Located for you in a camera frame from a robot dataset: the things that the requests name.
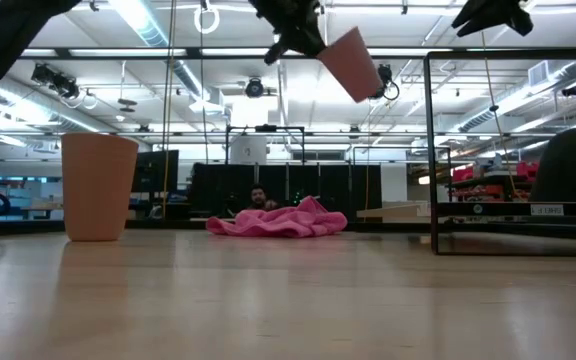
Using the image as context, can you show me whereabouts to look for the thin hanging rope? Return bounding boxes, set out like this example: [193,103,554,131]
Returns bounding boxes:
[480,30,519,201]

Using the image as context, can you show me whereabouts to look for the black ceiling device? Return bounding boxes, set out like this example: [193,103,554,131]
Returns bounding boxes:
[30,63,81,100]
[244,76,266,100]
[376,63,401,102]

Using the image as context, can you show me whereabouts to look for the pink plastic cup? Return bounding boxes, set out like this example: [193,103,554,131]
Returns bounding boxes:
[315,25,385,105]

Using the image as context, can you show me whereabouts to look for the silver ventilation duct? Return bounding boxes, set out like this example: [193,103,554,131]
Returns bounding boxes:
[107,0,209,101]

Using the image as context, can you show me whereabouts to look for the black partition screen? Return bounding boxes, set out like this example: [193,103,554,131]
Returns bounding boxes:
[189,161,383,224]

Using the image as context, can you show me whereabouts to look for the white hanging ring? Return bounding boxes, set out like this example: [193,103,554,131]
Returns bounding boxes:
[192,3,222,36]

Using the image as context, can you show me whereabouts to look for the black metal frame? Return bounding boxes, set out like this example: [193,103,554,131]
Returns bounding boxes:
[224,123,306,167]

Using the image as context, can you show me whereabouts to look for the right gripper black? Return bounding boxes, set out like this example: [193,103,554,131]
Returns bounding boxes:
[450,0,535,38]

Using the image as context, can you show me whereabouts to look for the pink crumpled cloth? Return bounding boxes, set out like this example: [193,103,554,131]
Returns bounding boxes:
[205,195,349,239]

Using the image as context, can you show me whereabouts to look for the orange plastic cup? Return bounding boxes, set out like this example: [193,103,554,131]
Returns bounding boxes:
[60,132,140,243]

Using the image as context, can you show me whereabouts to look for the red storage bins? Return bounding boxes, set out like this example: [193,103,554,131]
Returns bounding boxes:
[451,160,540,202]

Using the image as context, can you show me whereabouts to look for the black computer monitor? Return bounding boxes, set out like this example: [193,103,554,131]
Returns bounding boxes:
[131,149,181,194]

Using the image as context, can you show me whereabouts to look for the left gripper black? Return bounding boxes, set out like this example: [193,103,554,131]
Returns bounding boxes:
[247,0,329,67]

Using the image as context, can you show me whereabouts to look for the yellow hanging cable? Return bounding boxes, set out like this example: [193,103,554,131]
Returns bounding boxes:
[161,0,178,219]

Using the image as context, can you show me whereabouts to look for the person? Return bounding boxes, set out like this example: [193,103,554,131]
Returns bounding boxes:
[245,183,282,212]
[528,102,576,204]

